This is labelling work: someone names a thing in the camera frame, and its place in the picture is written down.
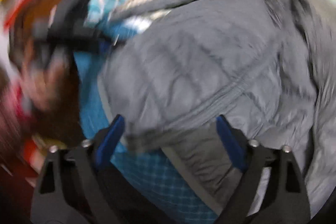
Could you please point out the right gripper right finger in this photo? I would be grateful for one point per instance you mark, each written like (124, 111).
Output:
(271, 188)

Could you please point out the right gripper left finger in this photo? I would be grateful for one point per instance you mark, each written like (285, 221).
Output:
(68, 189)

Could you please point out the grey padded jacket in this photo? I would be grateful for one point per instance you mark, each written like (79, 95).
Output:
(267, 65)

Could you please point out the person's left hand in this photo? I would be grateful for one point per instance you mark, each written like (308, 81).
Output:
(46, 88)

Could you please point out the red wall calendar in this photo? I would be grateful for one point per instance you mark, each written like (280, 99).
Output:
(13, 13)

